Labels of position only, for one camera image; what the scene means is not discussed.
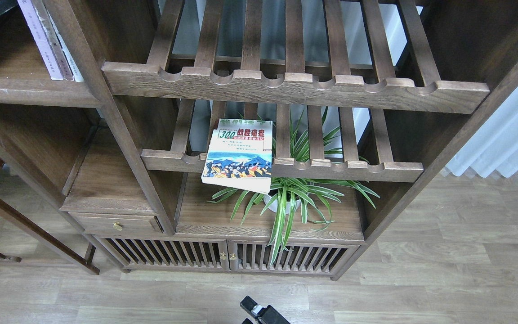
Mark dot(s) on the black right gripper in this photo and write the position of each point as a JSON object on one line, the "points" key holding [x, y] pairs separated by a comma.
{"points": [[260, 314]]}

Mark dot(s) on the green blue illustrated book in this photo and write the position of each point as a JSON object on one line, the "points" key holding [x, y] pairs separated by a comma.
{"points": [[240, 155]]}

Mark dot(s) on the pale lilac white book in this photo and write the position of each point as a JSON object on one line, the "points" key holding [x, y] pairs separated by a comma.
{"points": [[40, 38]]}

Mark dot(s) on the white standing book on shelf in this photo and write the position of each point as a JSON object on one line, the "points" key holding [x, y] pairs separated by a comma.
{"points": [[66, 63]]}

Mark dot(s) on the green spider plant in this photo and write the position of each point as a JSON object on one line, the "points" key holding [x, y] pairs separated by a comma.
{"points": [[292, 196]]}

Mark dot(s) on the brass drawer knob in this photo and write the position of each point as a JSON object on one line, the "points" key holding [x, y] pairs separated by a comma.
{"points": [[118, 227]]}

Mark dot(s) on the dark wooden bookshelf unit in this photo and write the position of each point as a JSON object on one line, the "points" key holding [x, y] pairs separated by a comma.
{"points": [[391, 90]]}

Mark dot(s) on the dark wooden side furniture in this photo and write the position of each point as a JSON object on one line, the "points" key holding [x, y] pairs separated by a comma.
{"points": [[32, 233]]}

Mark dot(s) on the white curtain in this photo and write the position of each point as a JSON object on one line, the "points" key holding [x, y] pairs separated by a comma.
{"points": [[494, 147]]}

